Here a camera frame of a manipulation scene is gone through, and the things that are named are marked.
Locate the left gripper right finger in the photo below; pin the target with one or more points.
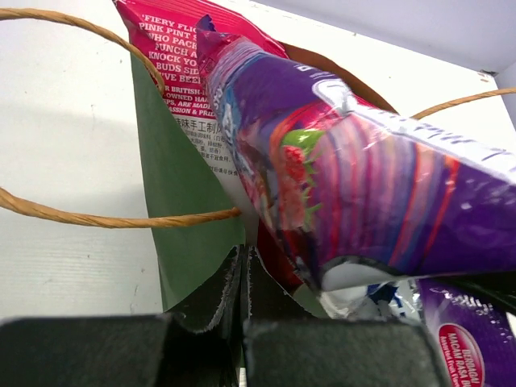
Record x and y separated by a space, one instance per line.
285 345

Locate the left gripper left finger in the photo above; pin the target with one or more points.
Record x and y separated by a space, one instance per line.
195 343

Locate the green paper bag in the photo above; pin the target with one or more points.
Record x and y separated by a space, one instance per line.
181 189

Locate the purple candy bag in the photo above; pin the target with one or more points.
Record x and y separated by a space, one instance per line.
369 206

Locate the pink chips bag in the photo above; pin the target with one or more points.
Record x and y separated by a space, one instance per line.
165 32

